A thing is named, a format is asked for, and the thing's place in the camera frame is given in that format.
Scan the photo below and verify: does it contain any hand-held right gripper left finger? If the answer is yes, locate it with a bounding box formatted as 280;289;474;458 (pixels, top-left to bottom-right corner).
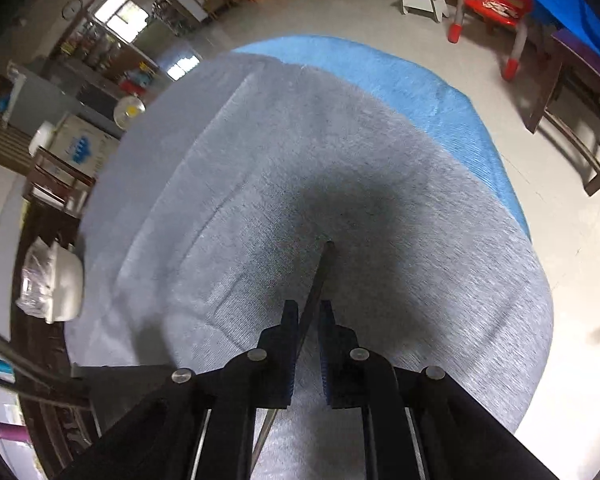
55;300;300;480

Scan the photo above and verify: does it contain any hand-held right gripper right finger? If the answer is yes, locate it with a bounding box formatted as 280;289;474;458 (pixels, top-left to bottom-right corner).
316;300;561;480

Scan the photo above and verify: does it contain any dark wooden chopstick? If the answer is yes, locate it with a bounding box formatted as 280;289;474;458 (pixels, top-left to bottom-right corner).
247;240;336;478
0;367;91;407
0;319;91;398

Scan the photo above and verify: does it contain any grey cloth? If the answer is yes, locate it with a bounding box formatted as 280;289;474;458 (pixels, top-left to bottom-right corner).
62;52;553;480

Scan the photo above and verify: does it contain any white bowl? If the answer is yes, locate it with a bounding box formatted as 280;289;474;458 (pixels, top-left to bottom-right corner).
42;242;86;323

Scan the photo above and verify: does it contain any carved wooden table rim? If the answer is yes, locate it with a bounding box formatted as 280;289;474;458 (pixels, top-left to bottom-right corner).
10;200;106;480

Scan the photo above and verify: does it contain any clear plastic bag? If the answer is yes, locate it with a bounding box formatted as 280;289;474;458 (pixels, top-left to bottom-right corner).
15;237;63;316

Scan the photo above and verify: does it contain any blue cloth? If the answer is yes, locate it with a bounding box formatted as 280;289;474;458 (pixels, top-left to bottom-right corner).
230;35;531;241

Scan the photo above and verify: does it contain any dark wooden chair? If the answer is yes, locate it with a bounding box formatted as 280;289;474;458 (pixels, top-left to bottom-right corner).
22;147;98;216

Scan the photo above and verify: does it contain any round electric fan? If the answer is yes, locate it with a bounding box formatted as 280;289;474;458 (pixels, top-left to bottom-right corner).
112;95;146;131

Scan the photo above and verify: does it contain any white printed cardboard box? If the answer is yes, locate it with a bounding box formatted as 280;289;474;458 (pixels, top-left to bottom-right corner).
50;112;121;181

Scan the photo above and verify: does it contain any white bucket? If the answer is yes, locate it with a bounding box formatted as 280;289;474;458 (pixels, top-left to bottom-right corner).
28;121;56;157

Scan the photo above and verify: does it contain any glass display cabinet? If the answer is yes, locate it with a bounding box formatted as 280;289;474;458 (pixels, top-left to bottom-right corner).
50;15;161;91

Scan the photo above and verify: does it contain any red plastic chair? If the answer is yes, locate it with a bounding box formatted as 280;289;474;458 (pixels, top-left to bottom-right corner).
447;0;536;81

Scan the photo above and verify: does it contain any dark wooden table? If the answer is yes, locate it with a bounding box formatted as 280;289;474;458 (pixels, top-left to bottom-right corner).
525;27;600;196

